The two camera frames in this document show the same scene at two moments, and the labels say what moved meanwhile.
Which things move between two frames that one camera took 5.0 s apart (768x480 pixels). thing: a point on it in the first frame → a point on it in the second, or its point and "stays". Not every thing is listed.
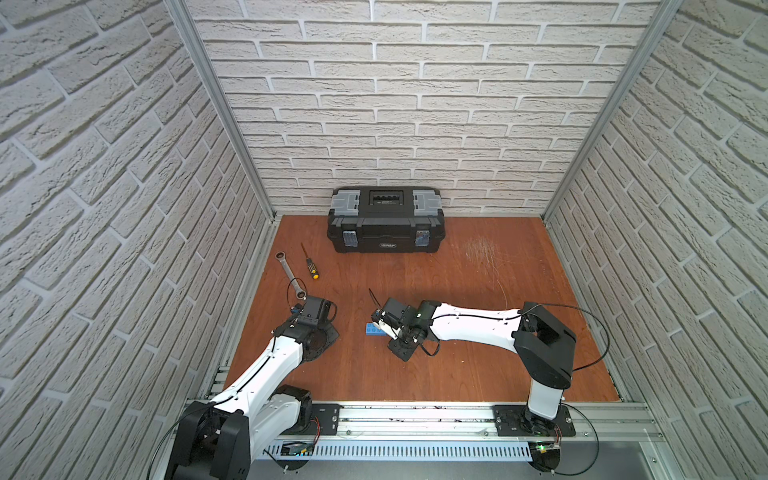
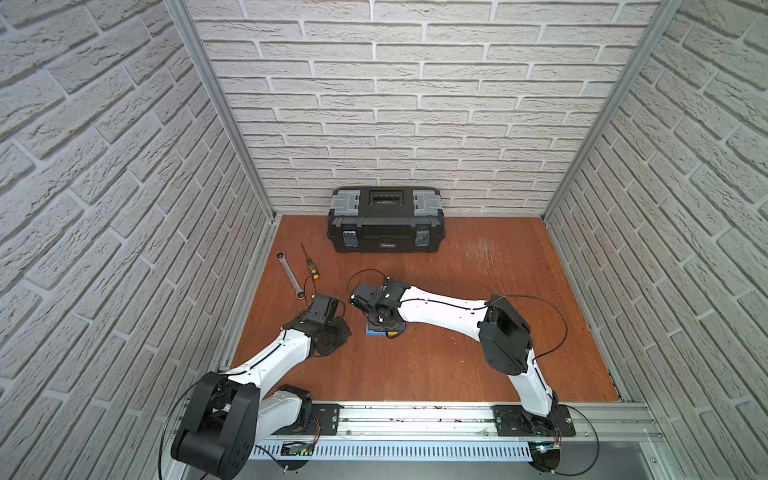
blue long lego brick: (372, 329) stays
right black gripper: (402, 354) → (374, 326)
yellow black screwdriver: (310, 265) stays
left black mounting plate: (324, 421) stays
